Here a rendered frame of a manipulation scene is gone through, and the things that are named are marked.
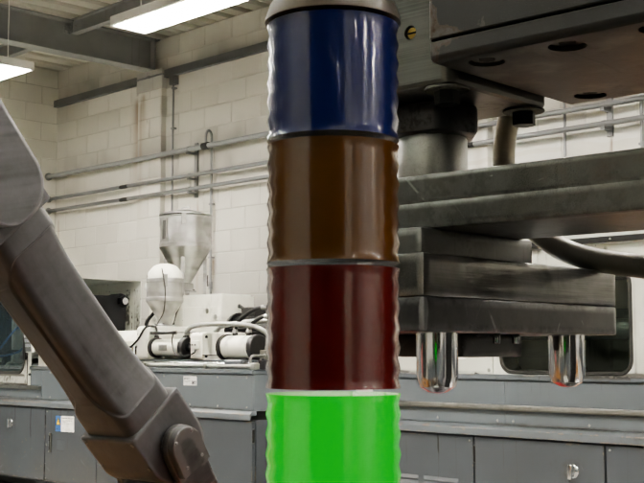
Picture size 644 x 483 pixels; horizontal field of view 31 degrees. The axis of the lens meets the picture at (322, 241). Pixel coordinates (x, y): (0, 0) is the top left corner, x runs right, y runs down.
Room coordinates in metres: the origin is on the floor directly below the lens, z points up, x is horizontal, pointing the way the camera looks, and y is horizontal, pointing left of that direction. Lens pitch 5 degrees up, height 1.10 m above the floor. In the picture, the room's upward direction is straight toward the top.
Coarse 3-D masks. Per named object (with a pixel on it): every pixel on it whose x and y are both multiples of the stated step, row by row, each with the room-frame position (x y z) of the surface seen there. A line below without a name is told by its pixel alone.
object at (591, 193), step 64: (448, 128) 0.60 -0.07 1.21; (448, 192) 0.56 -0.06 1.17; (512, 192) 0.54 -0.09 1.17; (576, 192) 0.52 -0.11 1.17; (640, 192) 0.49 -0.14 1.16; (448, 256) 0.54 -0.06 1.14; (512, 256) 0.62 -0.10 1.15; (448, 320) 0.54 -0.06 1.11; (512, 320) 0.58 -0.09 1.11; (576, 320) 0.63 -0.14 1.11; (448, 384) 0.55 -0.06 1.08; (576, 384) 0.65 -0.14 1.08
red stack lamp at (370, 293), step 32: (288, 288) 0.32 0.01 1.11; (320, 288) 0.31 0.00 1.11; (352, 288) 0.31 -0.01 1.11; (384, 288) 0.32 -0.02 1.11; (288, 320) 0.32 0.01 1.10; (320, 320) 0.31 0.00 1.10; (352, 320) 0.31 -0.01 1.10; (384, 320) 0.32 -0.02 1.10; (288, 352) 0.32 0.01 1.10; (320, 352) 0.31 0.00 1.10; (352, 352) 0.31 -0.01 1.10; (384, 352) 0.32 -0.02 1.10; (288, 384) 0.32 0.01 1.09; (320, 384) 0.31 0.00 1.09; (352, 384) 0.31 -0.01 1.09; (384, 384) 0.32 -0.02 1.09
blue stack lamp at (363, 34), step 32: (288, 32) 0.32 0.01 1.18; (320, 32) 0.31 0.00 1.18; (352, 32) 0.31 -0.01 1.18; (384, 32) 0.32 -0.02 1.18; (288, 64) 0.32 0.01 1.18; (320, 64) 0.31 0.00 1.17; (352, 64) 0.31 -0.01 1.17; (384, 64) 0.32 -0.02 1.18; (288, 96) 0.32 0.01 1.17; (320, 96) 0.31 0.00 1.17; (352, 96) 0.31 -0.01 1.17; (384, 96) 0.32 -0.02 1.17; (288, 128) 0.32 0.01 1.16; (320, 128) 0.31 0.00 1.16; (352, 128) 0.31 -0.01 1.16; (384, 128) 0.32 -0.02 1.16
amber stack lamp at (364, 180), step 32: (288, 160) 0.32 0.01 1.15; (320, 160) 0.31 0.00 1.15; (352, 160) 0.31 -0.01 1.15; (384, 160) 0.32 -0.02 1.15; (288, 192) 0.32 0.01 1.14; (320, 192) 0.31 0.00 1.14; (352, 192) 0.31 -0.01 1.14; (384, 192) 0.32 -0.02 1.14; (288, 224) 0.32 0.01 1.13; (320, 224) 0.31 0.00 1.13; (352, 224) 0.31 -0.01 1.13; (384, 224) 0.32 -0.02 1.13; (288, 256) 0.32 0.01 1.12; (320, 256) 0.31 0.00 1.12; (352, 256) 0.31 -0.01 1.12; (384, 256) 0.32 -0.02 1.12
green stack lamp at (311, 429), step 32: (288, 416) 0.32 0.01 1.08; (320, 416) 0.31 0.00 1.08; (352, 416) 0.31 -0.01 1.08; (384, 416) 0.32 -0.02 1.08; (288, 448) 0.32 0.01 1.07; (320, 448) 0.31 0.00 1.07; (352, 448) 0.31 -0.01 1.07; (384, 448) 0.32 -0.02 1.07; (288, 480) 0.32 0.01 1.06; (320, 480) 0.31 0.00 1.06; (352, 480) 0.31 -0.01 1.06; (384, 480) 0.32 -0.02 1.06
